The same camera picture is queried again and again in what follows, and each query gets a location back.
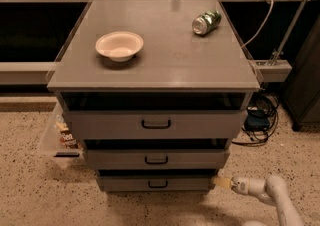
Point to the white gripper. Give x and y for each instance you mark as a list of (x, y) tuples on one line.
[(240, 185)]

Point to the grey bottom drawer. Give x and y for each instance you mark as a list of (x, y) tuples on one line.
[(155, 180)]

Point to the grey drawer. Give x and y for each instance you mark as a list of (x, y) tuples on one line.
[(155, 154), (155, 180), (153, 115)]

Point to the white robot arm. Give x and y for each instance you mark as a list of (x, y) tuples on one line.
[(272, 191)]

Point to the grey drawer cabinet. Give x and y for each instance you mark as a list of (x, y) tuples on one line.
[(173, 58)]

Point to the grey middle drawer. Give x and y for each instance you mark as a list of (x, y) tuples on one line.
[(155, 154)]

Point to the grey top drawer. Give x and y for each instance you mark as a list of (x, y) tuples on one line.
[(153, 115)]

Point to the dark cabinet at right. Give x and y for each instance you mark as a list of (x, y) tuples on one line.
[(301, 91)]

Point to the green soda can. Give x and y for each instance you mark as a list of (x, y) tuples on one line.
[(206, 22)]

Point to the snack package in bin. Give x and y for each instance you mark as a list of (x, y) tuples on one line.
[(66, 138)]

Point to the clear plastic storage bin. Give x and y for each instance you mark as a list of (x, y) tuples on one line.
[(50, 147)]

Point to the metal diagonal pole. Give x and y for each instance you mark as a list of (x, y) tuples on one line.
[(293, 20)]

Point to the blue box with cables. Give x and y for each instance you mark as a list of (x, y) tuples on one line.
[(262, 119)]

